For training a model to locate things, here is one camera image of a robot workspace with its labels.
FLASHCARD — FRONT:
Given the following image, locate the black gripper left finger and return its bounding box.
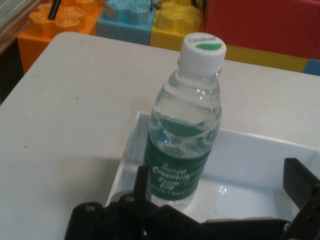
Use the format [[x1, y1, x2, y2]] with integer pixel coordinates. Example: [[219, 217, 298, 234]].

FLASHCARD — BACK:
[[66, 164, 206, 240]]

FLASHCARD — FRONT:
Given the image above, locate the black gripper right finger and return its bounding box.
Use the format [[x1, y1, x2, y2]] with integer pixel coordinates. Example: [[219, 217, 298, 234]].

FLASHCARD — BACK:
[[283, 157, 320, 240]]

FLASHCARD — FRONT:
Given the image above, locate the green label water bottle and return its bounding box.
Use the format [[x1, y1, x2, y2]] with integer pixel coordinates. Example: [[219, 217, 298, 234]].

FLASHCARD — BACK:
[[143, 31, 228, 213]]

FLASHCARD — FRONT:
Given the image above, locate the white box with blue front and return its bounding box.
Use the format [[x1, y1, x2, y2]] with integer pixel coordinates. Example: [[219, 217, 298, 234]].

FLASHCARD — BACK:
[[106, 111, 320, 223]]

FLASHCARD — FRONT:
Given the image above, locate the large blue building block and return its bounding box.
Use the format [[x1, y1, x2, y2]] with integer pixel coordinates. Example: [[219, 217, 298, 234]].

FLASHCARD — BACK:
[[96, 0, 157, 46], [303, 58, 320, 74]]

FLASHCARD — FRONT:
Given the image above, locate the large yellow building block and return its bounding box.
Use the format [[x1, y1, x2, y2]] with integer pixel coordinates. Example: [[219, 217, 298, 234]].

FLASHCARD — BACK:
[[149, 0, 205, 49], [223, 44, 310, 74]]

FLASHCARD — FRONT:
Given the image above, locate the large red building block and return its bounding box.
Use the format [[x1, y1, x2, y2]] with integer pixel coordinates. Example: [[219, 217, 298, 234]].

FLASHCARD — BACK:
[[203, 0, 320, 60]]

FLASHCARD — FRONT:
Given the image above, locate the large orange building block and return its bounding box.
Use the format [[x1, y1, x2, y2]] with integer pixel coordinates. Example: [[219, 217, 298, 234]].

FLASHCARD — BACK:
[[16, 0, 105, 73]]

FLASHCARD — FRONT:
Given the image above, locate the aluminium wall rail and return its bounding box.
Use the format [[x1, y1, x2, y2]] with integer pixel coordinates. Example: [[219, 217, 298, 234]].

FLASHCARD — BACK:
[[0, 0, 42, 55]]

